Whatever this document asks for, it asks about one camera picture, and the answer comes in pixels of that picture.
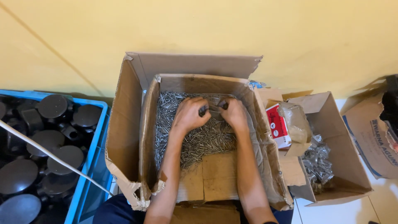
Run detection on flat cardboard piece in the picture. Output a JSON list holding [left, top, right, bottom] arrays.
[[170, 202, 242, 224]]

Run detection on blue plastic crate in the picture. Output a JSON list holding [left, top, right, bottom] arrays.
[[0, 90, 113, 224]]

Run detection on pile of steel nails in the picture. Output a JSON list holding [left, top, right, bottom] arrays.
[[154, 91, 240, 172]]

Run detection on blue plastic scrap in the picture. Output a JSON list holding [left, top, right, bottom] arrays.
[[249, 80, 267, 90]]

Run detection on person's left hand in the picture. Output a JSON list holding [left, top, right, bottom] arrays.
[[172, 97, 212, 133]]

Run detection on grey plastic liner sheet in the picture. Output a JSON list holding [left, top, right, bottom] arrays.
[[245, 108, 267, 179]]

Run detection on white cable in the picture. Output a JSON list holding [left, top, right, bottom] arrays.
[[0, 119, 114, 197]]

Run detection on small open cardboard box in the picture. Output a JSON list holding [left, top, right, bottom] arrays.
[[255, 88, 373, 207]]

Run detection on red and white small box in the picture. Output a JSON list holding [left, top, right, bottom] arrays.
[[266, 103, 293, 149]]

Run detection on person's dark blue trousers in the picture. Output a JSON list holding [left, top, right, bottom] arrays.
[[93, 194, 295, 224]]

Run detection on crumpled brownish plastic bag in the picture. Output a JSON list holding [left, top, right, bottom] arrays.
[[278, 102, 313, 145]]

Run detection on heap of bagged metal parts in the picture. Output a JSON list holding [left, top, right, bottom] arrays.
[[301, 134, 335, 194]]

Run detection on heap of black junction boxes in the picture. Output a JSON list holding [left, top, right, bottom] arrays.
[[0, 94, 103, 224]]

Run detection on inner torn cardboard box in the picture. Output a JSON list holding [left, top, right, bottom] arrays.
[[139, 73, 294, 211]]

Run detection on outer large cardboard box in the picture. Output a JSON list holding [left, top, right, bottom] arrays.
[[105, 52, 263, 211]]

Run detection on person's right hand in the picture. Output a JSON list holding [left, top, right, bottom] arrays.
[[217, 98, 249, 133]]

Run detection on torn printed cardboard carton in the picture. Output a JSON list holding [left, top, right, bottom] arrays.
[[340, 74, 398, 180]]

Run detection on clear plastic bag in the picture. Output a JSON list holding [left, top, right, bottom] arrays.
[[200, 99, 230, 121]]

